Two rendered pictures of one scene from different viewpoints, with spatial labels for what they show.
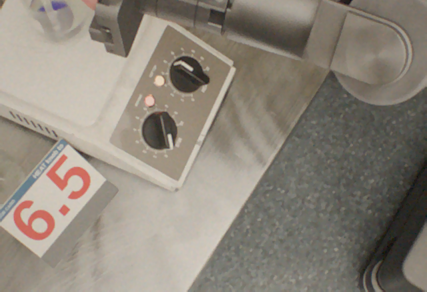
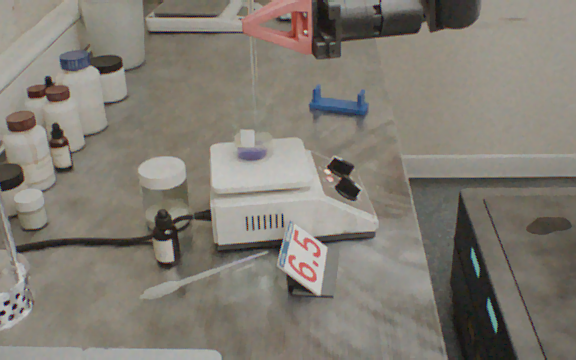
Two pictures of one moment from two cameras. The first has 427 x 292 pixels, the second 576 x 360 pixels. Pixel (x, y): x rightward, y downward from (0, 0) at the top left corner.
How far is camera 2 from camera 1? 0.66 m
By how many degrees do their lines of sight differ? 47
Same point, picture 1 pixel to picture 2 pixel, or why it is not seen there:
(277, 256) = not seen: outside the picture
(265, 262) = not seen: outside the picture
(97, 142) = (318, 197)
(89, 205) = (328, 261)
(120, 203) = (346, 255)
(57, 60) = (266, 166)
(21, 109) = (257, 202)
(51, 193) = (302, 252)
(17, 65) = (243, 175)
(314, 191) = not seen: outside the picture
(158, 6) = (347, 15)
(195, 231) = (404, 248)
